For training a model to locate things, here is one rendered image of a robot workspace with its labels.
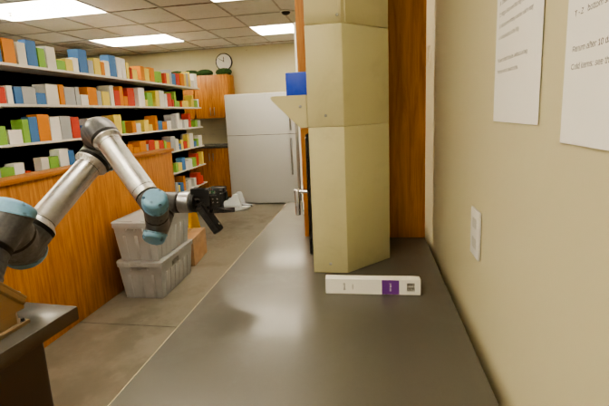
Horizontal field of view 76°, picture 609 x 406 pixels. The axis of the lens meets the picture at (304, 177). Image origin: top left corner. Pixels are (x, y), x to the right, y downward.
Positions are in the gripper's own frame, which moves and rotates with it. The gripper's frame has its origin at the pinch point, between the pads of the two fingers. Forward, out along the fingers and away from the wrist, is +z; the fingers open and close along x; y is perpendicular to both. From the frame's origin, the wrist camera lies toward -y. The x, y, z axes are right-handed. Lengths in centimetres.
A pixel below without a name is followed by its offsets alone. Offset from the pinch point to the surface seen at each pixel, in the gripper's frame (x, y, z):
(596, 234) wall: -78, 17, 66
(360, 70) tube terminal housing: 0, 43, 39
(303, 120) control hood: -5.4, 29.1, 21.1
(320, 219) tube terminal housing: -5.4, -2.6, 25.3
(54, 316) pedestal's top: -39, -20, -44
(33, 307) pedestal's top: -35, -20, -54
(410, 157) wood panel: 32, 12, 57
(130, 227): 147, -52, -147
